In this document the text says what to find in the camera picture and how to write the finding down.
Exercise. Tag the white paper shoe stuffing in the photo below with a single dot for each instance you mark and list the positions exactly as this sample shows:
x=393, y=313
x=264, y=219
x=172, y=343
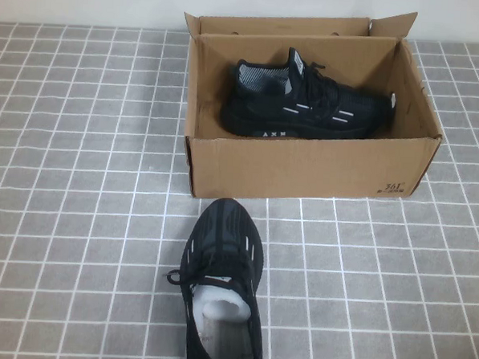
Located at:
x=221, y=303

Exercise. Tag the brown cardboard shoe box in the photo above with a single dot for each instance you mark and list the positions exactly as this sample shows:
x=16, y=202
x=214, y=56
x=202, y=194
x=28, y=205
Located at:
x=304, y=171

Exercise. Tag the black sneaker with paper stuffing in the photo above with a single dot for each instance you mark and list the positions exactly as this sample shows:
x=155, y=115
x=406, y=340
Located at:
x=224, y=231

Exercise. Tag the black sneaker with tongue label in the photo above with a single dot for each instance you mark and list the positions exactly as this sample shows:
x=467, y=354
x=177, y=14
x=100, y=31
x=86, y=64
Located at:
x=307, y=110

